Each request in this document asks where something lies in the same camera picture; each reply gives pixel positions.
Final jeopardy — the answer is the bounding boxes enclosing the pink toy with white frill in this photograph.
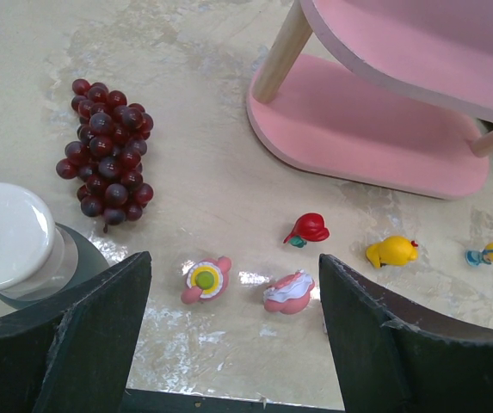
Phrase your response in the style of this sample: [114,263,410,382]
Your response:
[262,270,316,315]

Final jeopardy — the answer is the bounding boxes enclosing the pink three-tier wooden shelf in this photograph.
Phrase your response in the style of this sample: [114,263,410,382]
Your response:
[247,1,493,199]

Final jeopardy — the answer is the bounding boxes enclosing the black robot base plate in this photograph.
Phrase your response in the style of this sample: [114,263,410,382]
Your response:
[120,389,340,413]

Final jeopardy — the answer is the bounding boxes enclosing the dark red grape bunch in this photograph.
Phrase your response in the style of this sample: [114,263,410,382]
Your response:
[55,78,155,232]

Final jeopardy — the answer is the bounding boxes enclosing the blonde blue dress doll toy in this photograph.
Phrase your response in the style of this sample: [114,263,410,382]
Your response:
[465,243,493,267]

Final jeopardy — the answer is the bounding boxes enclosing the red haired mermaid toy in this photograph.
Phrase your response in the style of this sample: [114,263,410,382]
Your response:
[283,213,330,248]

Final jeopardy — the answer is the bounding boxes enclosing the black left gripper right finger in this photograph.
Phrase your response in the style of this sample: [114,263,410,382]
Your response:
[318,254,493,412]

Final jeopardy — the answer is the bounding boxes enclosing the pink toy with green centre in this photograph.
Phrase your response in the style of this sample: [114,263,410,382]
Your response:
[181,256,232,305]

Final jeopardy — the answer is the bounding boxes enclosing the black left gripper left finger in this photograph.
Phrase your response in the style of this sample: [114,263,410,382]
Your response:
[0,252,151,412]

